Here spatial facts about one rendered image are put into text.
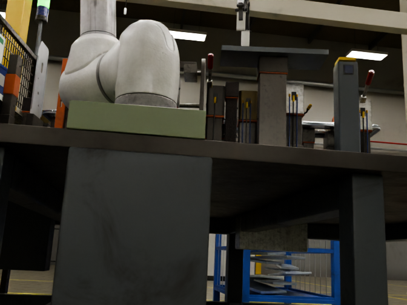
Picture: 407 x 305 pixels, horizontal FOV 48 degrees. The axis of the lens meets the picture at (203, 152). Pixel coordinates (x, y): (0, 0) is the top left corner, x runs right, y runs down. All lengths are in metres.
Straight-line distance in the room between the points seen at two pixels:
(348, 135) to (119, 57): 0.83
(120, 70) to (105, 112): 0.18
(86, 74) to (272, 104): 0.66
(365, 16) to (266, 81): 4.54
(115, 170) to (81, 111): 0.15
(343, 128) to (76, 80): 0.88
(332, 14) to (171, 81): 4.89
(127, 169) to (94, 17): 0.54
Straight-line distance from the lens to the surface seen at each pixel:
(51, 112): 1.95
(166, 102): 1.09
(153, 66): 1.11
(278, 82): 1.62
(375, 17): 6.15
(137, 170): 0.96
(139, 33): 1.16
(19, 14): 2.83
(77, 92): 1.28
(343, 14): 5.99
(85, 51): 1.29
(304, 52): 1.64
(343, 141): 1.61
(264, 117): 1.57
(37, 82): 2.12
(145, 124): 0.99
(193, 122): 1.00
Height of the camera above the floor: 0.45
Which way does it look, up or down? 13 degrees up
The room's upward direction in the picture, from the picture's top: 3 degrees clockwise
